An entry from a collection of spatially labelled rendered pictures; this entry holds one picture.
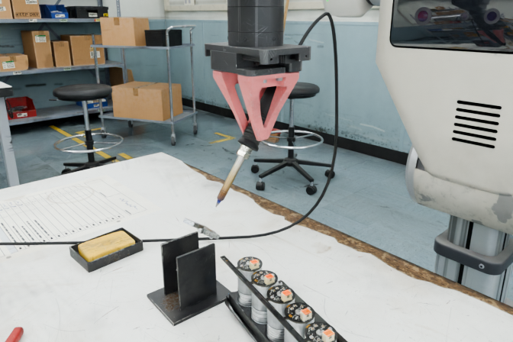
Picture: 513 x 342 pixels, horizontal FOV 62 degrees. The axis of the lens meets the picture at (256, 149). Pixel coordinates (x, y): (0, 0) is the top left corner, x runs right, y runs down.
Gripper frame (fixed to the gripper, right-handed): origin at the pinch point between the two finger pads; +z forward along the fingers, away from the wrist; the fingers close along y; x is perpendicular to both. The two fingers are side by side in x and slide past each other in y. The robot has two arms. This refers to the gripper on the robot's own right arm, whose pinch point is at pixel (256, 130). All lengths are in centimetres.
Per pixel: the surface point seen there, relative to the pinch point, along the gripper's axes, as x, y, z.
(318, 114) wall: 238, -209, 73
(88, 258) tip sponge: -15.7, -13.1, 16.2
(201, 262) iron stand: -8.6, 1.6, 12.4
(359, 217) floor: 146, -92, 94
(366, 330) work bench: 1.6, 15.3, 17.4
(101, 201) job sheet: -7.5, -31.6, 17.7
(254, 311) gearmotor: -7.6, 9.2, 14.2
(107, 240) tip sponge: -12.4, -15.5, 16.1
